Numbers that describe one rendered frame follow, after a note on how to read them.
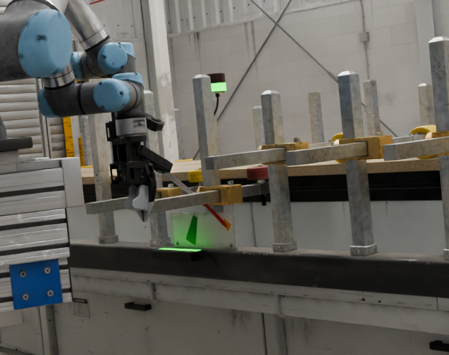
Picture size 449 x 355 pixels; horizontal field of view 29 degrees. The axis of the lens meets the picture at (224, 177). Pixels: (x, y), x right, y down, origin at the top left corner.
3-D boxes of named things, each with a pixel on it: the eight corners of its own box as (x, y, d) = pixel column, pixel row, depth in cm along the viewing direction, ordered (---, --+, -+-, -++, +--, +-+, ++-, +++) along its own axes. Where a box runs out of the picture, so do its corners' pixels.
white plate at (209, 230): (236, 250, 232) (232, 213, 231) (173, 247, 251) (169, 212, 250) (237, 250, 232) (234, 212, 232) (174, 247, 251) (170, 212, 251)
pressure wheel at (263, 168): (264, 207, 242) (260, 165, 242) (244, 207, 248) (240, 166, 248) (284, 203, 248) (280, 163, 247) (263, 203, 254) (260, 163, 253)
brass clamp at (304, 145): (294, 163, 213) (293, 142, 213) (255, 165, 223) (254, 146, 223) (311, 161, 217) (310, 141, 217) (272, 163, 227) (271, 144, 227)
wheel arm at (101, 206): (93, 217, 237) (91, 201, 237) (86, 217, 239) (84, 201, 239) (212, 197, 266) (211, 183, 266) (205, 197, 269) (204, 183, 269)
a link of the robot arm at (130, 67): (99, 45, 246) (126, 44, 250) (102, 84, 247) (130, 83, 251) (110, 41, 239) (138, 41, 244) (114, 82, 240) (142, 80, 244)
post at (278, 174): (288, 282, 221) (270, 89, 218) (278, 281, 223) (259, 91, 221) (297, 279, 223) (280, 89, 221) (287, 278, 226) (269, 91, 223)
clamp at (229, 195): (230, 205, 232) (228, 186, 232) (196, 205, 242) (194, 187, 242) (244, 202, 236) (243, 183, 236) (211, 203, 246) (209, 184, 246)
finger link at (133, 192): (121, 223, 218) (118, 186, 218) (140, 220, 222) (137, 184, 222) (129, 223, 216) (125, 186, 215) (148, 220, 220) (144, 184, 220)
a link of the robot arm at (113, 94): (79, 115, 203) (95, 115, 214) (125, 110, 201) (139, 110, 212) (75, 81, 203) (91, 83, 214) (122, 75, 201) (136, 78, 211)
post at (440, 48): (462, 267, 184) (442, 35, 181) (447, 266, 186) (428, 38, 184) (471, 264, 186) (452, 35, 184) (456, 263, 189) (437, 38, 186)
